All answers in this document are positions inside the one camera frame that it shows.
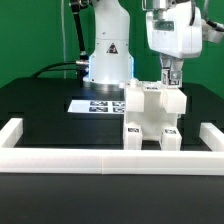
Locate black cables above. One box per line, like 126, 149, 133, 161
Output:
31, 61, 84, 79

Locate white chair back frame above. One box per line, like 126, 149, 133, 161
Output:
122, 78, 187, 114

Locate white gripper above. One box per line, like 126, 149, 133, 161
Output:
145, 6, 204, 88

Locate white chair seat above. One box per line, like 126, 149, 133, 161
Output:
125, 91, 181, 141

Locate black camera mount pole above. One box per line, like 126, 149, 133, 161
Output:
68, 0, 90, 64

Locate white hanging cable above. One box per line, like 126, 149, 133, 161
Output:
60, 0, 67, 80

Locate white U-shaped fence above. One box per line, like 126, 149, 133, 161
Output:
0, 118, 224, 176

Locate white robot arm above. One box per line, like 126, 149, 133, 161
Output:
86, 0, 224, 88

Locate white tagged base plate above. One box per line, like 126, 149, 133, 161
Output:
68, 100, 125, 114

